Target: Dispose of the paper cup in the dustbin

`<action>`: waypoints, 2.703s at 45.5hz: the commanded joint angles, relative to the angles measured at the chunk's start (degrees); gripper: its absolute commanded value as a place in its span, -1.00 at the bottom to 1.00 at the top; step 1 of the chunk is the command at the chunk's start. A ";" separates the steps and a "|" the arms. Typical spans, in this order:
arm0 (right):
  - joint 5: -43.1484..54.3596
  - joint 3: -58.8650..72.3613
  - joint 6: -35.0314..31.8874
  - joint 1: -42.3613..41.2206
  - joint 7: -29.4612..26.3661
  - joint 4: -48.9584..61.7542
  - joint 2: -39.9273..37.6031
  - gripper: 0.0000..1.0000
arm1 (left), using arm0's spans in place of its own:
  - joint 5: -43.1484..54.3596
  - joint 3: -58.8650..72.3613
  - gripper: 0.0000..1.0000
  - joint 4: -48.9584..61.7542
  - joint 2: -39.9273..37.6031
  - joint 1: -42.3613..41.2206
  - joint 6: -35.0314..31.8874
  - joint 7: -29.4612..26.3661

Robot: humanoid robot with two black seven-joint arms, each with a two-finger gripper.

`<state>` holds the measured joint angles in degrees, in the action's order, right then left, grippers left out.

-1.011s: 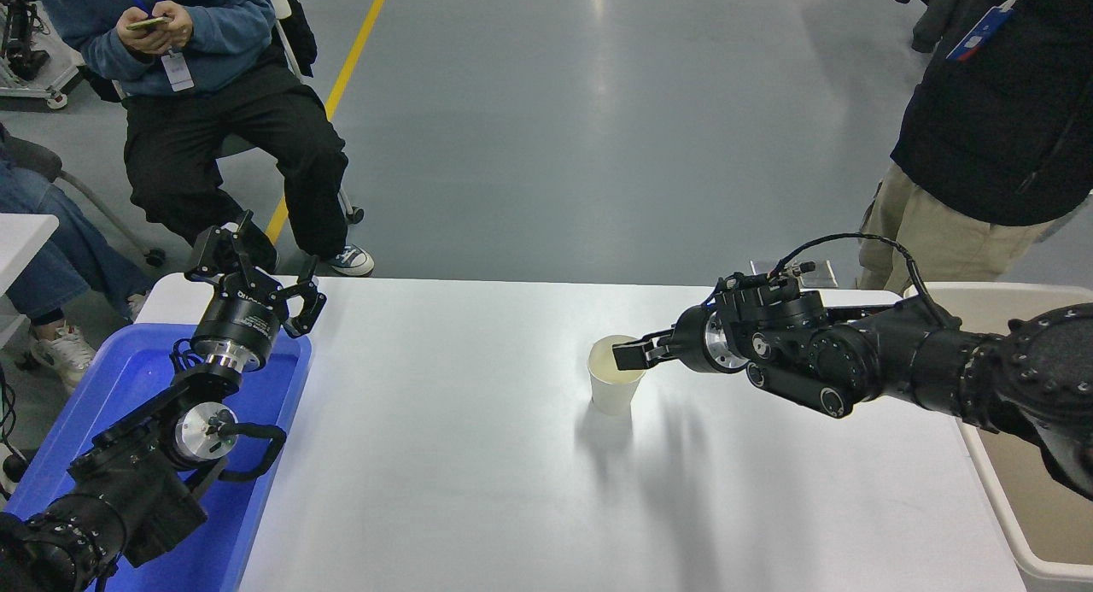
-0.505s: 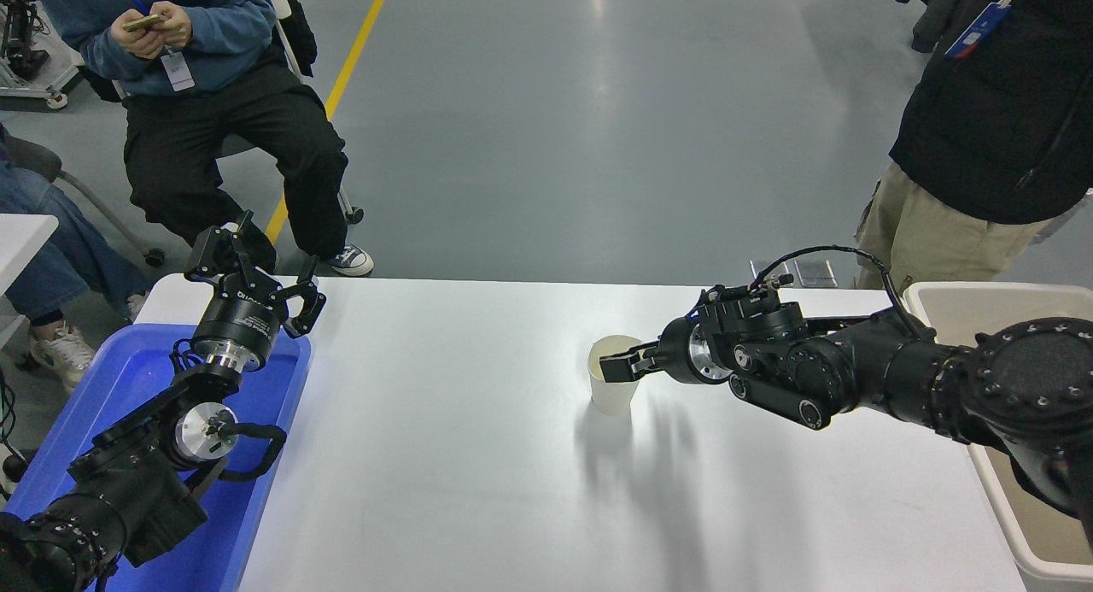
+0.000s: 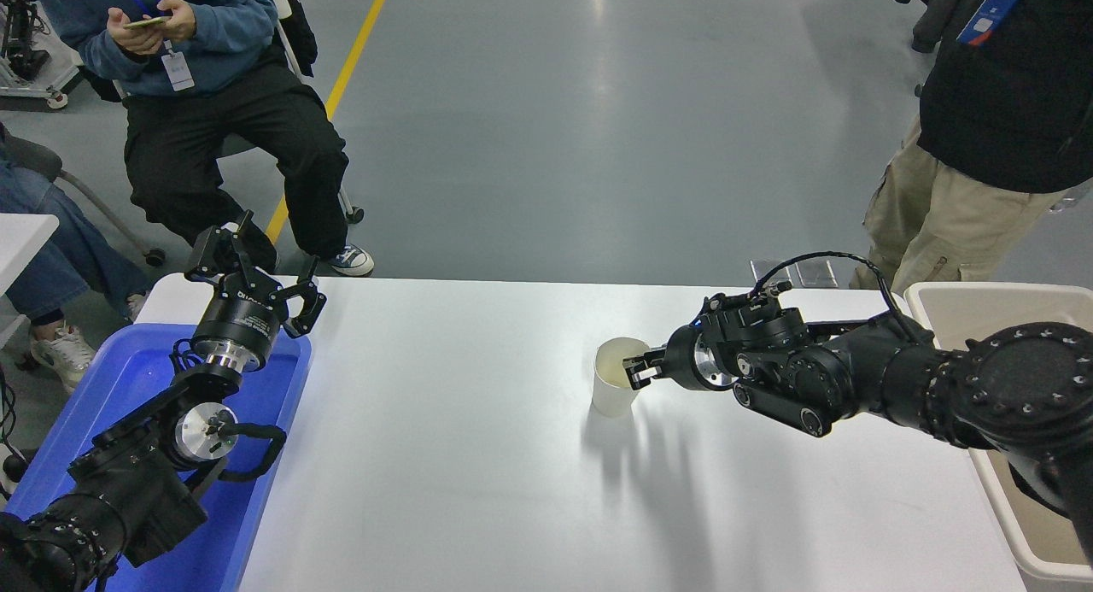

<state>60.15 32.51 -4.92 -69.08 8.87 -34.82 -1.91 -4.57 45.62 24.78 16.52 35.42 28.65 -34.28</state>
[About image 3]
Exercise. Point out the person's left hand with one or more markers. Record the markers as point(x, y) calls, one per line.
point(181, 20)

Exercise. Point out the large pale plastic bin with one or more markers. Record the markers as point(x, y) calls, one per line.
point(965, 306)

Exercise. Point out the blue plastic tray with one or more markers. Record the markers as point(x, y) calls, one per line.
point(137, 378)

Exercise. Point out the person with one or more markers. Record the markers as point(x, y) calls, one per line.
point(213, 122)
point(999, 105)
point(51, 250)

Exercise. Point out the white paper cup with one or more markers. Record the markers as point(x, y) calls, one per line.
point(610, 400)

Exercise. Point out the white side table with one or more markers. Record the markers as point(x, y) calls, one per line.
point(21, 237)

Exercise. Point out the metal floor plate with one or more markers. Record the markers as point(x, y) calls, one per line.
point(818, 274)
point(767, 269)

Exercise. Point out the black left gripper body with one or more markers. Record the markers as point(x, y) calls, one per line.
point(239, 323)

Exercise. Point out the equipment stand with wheels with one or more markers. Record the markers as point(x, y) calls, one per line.
point(26, 54)

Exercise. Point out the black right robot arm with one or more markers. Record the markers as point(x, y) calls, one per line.
point(897, 378)

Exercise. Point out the yellow-green phone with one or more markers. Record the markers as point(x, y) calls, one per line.
point(147, 22)

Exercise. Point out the person's right hand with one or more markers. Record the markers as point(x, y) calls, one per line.
point(132, 38)

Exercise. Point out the id badge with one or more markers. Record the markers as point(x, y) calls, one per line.
point(988, 15)
point(178, 71)

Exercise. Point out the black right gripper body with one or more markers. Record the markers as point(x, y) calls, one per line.
point(683, 357)

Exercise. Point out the grey chair with casters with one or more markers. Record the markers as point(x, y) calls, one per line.
point(34, 156)

